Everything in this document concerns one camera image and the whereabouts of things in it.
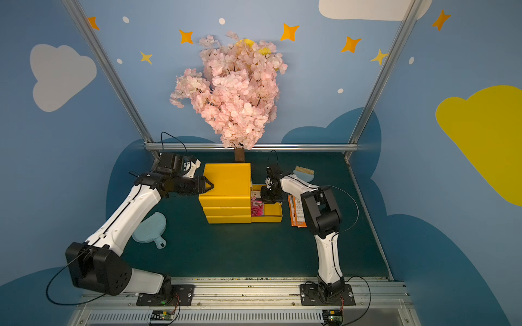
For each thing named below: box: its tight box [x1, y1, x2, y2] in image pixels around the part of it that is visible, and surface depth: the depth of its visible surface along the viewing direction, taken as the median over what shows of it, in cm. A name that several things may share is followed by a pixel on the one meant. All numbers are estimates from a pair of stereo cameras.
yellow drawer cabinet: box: [198, 163, 252, 225], surface depth 84 cm
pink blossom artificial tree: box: [170, 31, 288, 151], surface depth 72 cm
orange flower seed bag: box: [287, 194, 294, 227], surface depth 100 cm
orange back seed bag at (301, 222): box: [296, 196, 308, 228], surface depth 95 cm
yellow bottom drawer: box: [250, 184, 284, 223], surface depth 96 cm
